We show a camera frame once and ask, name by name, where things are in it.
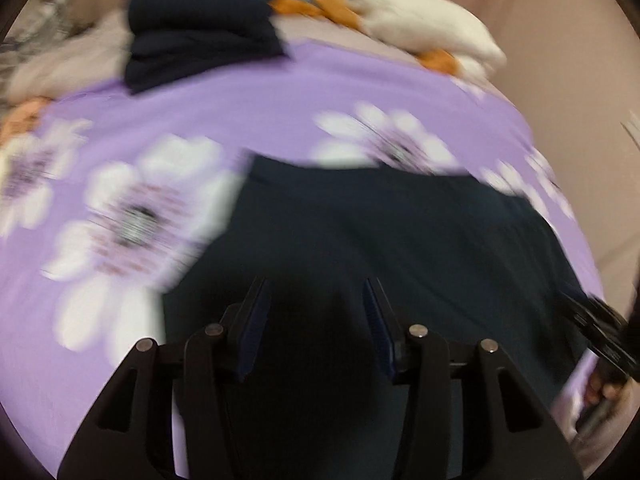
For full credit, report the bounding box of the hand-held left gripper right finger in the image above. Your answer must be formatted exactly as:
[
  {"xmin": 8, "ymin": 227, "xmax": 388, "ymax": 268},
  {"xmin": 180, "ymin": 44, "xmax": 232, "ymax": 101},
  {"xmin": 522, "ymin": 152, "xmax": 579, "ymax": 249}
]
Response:
[{"xmin": 362, "ymin": 276, "xmax": 584, "ymax": 480}]

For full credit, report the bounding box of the grey patterned cloth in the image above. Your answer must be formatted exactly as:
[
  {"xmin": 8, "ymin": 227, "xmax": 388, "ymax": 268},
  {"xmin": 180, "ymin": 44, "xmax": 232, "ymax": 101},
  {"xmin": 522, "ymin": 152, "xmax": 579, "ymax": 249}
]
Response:
[{"xmin": 0, "ymin": 0, "xmax": 87, "ymax": 63}]

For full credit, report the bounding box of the folded navy clothes stack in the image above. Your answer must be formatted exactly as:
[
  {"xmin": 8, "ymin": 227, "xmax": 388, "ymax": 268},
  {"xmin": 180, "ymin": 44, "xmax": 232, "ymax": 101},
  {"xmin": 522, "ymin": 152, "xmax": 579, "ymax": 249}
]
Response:
[{"xmin": 122, "ymin": 0, "xmax": 289, "ymax": 96}]

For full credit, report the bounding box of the grey-pink quilt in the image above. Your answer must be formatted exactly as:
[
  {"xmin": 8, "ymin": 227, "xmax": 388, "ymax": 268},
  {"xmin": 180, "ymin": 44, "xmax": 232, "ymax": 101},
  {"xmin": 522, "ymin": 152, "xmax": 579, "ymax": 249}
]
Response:
[{"xmin": 0, "ymin": 10, "xmax": 137, "ymax": 107}]

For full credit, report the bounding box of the orange and white plush toy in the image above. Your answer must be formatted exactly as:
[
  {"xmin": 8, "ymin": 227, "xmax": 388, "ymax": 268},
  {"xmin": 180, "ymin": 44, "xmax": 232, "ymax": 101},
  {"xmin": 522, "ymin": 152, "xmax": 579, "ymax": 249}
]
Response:
[{"xmin": 270, "ymin": 0, "xmax": 509, "ymax": 80}]

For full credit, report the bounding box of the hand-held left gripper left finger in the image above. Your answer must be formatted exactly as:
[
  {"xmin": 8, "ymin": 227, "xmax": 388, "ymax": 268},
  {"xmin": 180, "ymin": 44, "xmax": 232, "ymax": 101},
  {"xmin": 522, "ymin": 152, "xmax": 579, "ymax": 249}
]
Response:
[{"xmin": 57, "ymin": 276, "xmax": 273, "ymax": 480}]

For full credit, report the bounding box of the purple floral bedsheet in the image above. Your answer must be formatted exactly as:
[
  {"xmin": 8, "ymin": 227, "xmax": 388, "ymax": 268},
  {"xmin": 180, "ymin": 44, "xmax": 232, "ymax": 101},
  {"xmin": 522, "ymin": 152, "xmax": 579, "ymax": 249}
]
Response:
[{"xmin": 0, "ymin": 40, "xmax": 607, "ymax": 480}]

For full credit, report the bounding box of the dark navy jacket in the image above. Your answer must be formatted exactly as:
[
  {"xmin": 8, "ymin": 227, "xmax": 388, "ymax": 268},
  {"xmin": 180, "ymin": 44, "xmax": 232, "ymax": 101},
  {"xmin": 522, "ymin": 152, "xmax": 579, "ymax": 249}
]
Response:
[{"xmin": 162, "ymin": 155, "xmax": 601, "ymax": 480}]

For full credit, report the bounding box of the person's right hand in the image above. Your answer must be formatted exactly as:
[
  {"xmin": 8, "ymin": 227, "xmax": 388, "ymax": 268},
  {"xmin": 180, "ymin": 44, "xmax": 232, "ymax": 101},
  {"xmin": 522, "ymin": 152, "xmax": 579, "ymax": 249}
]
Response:
[{"xmin": 584, "ymin": 374, "xmax": 623, "ymax": 407}]

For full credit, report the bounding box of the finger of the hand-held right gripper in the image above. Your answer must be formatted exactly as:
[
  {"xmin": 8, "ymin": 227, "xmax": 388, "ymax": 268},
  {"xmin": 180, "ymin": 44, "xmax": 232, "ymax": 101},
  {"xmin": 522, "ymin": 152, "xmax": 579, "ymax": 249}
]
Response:
[{"xmin": 560, "ymin": 290, "xmax": 621, "ymax": 341}]

